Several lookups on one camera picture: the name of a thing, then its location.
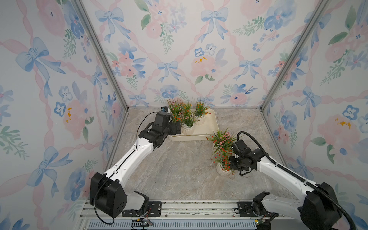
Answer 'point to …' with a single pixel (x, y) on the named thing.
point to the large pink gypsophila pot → (222, 140)
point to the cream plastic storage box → (210, 127)
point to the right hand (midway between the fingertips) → (228, 158)
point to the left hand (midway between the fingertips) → (173, 123)
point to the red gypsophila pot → (221, 157)
